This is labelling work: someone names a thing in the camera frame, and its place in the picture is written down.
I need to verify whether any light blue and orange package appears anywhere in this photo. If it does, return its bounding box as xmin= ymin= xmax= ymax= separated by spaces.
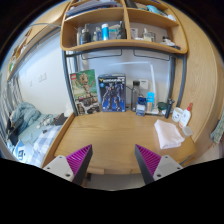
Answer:
xmin=145 ymin=91 xmax=156 ymax=113

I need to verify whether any green tree figure toy box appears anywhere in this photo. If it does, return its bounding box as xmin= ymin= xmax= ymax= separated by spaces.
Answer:
xmin=69 ymin=68 xmax=101 ymax=116

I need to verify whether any dark green round dish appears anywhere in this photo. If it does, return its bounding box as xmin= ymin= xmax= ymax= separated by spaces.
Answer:
xmin=157 ymin=101 xmax=168 ymax=112

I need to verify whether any white mug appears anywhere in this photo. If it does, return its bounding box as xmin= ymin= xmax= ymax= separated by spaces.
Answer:
xmin=171 ymin=106 xmax=184 ymax=123

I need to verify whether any small clear plastic container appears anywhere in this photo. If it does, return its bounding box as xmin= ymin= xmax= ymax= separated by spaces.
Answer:
xmin=180 ymin=125 xmax=194 ymax=138

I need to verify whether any white lotion bottle red cap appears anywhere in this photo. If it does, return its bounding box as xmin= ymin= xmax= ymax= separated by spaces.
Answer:
xmin=178 ymin=102 xmax=194 ymax=129

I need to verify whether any wooden shelf unit with items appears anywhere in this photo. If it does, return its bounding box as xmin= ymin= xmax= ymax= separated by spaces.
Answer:
xmin=59 ymin=0 xmax=189 ymax=55

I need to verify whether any white carton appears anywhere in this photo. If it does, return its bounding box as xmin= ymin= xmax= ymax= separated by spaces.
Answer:
xmin=139 ymin=78 xmax=150 ymax=98

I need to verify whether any green checked cloth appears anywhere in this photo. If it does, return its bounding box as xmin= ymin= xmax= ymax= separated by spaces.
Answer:
xmin=209 ymin=109 xmax=224 ymax=145

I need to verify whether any white wall switch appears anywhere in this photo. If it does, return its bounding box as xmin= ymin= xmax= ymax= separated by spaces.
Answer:
xmin=37 ymin=72 xmax=48 ymax=83

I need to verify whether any pale pink towel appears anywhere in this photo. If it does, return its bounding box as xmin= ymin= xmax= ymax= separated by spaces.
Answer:
xmin=153 ymin=119 xmax=185 ymax=150

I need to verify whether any grey metal shelf frame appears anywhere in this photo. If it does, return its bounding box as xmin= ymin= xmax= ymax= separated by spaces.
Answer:
xmin=61 ymin=46 xmax=187 ymax=116

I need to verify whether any white desk lamp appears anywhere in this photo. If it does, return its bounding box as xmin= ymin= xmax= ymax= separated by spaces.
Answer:
xmin=109 ymin=60 xmax=164 ymax=116

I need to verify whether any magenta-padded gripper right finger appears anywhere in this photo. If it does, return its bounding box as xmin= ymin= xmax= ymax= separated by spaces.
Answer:
xmin=134 ymin=144 xmax=183 ymax=185

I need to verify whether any bed with plaid sheet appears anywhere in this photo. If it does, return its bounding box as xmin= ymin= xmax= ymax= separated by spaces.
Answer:
xmin=0 ymin=101 xmax=70 ymax=168

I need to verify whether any clear bottle with dark cap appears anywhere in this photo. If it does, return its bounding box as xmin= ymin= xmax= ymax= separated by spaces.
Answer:
xmin=130 ymin=80 xmax=141 ymax=112

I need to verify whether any blue robot model kit box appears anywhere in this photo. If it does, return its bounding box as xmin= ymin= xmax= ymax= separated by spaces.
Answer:
xmin=97 ymin=73 xmax=127 ymax=113

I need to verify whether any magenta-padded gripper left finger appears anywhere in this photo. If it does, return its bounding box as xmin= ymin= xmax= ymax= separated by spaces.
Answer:
xmin=43 ymin=144 xmax=94 ymax=186

